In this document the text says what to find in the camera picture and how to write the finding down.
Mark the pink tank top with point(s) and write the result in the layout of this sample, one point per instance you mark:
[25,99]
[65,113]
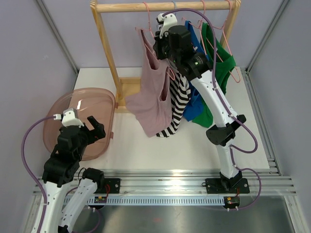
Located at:
[152,104]

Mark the green tank top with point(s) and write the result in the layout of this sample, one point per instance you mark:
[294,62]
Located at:
[224,64]

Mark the aluminium mounting rail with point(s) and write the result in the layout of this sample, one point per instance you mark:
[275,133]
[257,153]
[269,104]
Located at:
[189,182]

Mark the pink translucent plastic basket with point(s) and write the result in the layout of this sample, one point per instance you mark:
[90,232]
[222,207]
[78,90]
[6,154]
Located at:
[96,102]

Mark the white slotted cable duct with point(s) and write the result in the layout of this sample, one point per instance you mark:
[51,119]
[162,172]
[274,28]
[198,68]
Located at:
[158,201]

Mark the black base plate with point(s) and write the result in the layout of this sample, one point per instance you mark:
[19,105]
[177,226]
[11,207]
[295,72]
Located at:
[111,185]
[214,186]

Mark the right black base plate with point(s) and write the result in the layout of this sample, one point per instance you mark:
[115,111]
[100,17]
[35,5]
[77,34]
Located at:
[214,186]

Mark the wooden clothes rack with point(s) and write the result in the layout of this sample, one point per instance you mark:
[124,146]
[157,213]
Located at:
[126,86]

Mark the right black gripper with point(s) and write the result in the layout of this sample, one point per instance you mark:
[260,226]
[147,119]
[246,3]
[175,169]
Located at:
[158,41]

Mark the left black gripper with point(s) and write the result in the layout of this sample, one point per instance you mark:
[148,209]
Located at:
[98,127]

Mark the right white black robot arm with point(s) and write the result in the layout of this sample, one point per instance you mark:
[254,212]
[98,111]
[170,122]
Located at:
[222,133]

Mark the blue tank top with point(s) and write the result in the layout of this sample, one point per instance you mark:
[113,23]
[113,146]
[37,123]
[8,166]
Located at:
[194,107]

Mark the black white striped tank top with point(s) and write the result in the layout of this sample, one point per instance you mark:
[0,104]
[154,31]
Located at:
[180,97]

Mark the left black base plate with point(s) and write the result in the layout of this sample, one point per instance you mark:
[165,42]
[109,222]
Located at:
[111,185]

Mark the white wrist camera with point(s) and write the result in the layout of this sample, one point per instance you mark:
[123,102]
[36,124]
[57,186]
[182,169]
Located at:
[165,22]
[69,118]

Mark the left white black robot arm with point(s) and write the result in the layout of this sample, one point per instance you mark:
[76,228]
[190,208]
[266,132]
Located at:
[59,170]

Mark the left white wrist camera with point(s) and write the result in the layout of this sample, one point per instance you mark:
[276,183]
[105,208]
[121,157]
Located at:
[69,118]

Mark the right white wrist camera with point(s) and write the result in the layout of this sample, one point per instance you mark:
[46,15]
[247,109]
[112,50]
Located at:
[165,22]

